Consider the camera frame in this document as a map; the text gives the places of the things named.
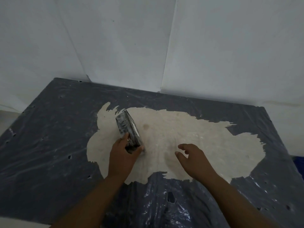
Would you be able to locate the black rectangular box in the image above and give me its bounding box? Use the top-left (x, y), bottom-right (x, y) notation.
top-left (115, 109), bottom-right (143, 154)

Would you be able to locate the blue object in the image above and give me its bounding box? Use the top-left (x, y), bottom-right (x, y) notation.
top-left (293, 156), bottom-right (304, 182)

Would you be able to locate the person's right forearm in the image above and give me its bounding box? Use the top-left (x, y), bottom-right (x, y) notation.
top-left (199, 174), bottom-right (281, 228)

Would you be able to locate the person's left forearm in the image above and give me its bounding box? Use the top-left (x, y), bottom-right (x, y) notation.
top-left (49, 174), bottom-right (127, 228)

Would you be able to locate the person's right hand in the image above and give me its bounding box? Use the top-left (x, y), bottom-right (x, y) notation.
top-left (175, 144), bottom-right (218, 181)

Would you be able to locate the beige torn patch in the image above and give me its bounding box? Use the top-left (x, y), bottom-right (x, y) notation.
top-left (86, 102), bottom-right (266, 185)

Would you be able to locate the dark grey plastic sheet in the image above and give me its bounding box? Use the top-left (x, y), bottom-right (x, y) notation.
top-left (0, 78), bottom-right (304, 228)

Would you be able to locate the person's left hand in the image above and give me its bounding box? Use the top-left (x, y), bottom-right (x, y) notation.
top-left (108, 133), bottom-right (145, 179)

